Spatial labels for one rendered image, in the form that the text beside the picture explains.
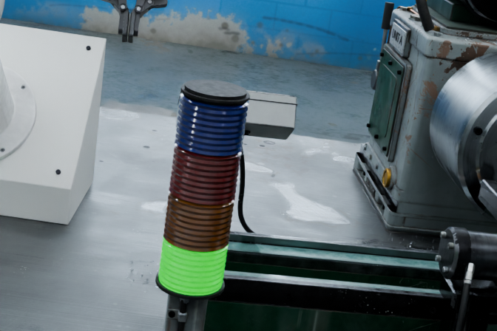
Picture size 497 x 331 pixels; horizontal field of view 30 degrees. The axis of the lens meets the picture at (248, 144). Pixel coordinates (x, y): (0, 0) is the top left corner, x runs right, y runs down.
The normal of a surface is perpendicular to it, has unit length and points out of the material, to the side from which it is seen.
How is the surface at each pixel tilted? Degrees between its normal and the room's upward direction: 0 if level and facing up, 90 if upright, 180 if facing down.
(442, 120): 84
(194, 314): 90
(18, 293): 0
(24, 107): 45
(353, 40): 90
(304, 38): 90
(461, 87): 58
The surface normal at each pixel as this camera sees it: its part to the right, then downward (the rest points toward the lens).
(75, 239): 0.14, -0.94
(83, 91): 0.07, -0.46
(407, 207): 0.08, 0.32
